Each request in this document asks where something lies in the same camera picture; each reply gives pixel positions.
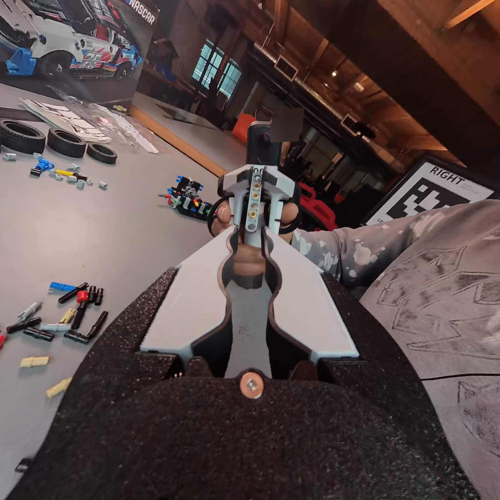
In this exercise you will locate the silver air duct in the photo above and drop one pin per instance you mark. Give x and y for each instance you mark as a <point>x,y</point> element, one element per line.
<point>312,84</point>

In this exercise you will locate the grey table with wooden edge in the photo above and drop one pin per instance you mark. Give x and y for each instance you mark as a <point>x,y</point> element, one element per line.
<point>183,132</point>

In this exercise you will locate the pile of small connector pins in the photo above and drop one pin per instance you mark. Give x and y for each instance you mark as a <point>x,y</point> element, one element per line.
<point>62,286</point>

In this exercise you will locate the group of small grey bushes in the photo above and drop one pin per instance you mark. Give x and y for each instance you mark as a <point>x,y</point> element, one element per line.
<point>102,184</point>

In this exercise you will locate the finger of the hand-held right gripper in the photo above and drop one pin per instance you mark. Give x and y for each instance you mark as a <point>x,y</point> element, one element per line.
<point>233,203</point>
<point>274,211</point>

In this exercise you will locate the race car printed box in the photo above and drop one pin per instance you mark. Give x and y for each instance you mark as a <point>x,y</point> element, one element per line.
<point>58,47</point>

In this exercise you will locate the clear plastic bag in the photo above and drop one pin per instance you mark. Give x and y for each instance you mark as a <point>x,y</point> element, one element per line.
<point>129,132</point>

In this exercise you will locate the tan connector pin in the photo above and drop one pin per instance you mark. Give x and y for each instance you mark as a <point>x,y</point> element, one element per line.
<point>58,386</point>

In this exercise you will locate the black rubber tyre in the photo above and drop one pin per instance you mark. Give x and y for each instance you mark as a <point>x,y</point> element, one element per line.
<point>92,156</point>
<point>7,140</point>
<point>54,146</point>

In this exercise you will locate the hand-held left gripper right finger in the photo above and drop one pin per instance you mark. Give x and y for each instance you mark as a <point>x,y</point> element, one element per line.
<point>308,308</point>

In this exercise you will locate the red plastic container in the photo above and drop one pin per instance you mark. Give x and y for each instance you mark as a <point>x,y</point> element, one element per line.
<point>322,213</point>
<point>308,191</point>

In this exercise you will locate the person's right hand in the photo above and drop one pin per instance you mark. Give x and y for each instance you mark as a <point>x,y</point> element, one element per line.
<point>250,261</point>

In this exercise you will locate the small black chassis assembly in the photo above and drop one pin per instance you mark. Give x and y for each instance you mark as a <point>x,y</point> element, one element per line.
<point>191,207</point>

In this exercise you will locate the printed sticker sheet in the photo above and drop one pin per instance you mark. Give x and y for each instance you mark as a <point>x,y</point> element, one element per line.
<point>58,113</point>

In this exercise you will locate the person's grey patterned hoodie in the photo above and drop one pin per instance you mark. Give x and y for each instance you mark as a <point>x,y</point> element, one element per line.
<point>449,312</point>

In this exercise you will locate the paned window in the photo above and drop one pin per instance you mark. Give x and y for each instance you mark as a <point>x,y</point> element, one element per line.
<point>217,70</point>

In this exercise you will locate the orange plastic bin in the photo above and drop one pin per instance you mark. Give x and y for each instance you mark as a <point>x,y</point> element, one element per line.
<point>240,127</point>

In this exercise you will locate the blue angled connector piece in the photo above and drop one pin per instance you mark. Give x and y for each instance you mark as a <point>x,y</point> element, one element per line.
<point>43,164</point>

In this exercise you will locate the grey desk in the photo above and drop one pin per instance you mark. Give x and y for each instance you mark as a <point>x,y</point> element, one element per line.
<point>117,234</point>

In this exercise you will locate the white board with square marker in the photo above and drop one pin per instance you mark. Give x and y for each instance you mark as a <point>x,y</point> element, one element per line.
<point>441,195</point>

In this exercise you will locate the yellow axle connector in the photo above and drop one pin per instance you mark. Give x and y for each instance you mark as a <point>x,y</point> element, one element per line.
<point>62,172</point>

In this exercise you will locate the person's right forearm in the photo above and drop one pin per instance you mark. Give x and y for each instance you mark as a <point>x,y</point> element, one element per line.
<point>351,250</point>

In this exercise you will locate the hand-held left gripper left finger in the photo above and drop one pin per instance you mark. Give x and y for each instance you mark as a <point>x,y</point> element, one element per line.
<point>183,308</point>

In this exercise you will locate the grey beam with tan pins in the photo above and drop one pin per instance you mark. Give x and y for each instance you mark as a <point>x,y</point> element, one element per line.
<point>254,199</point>

